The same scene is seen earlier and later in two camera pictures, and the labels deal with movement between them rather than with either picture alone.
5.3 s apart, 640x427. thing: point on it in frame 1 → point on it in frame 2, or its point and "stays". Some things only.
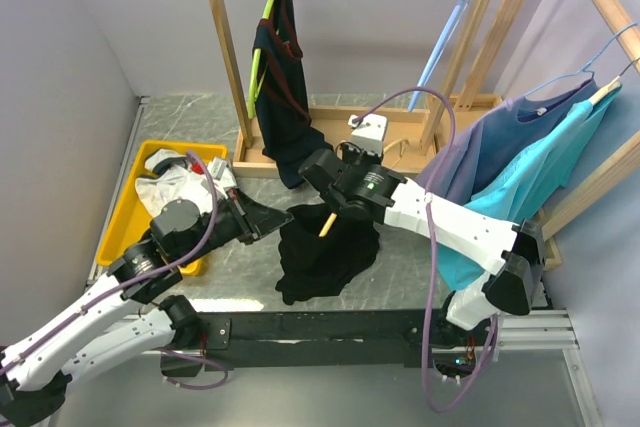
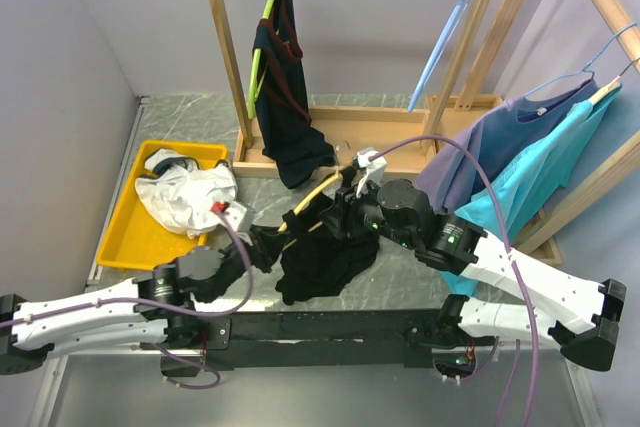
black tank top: [313, 267] stays
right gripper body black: [360, 160] → [364, 211]
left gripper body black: [235, 219] → [260, 256]
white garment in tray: [174, 175] stays
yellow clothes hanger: [401, 145] → [308, 197]
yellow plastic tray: [131, 222] stays
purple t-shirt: [491, 137] stays
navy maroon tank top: [288, 130] stays
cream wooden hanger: [609, 87] stays
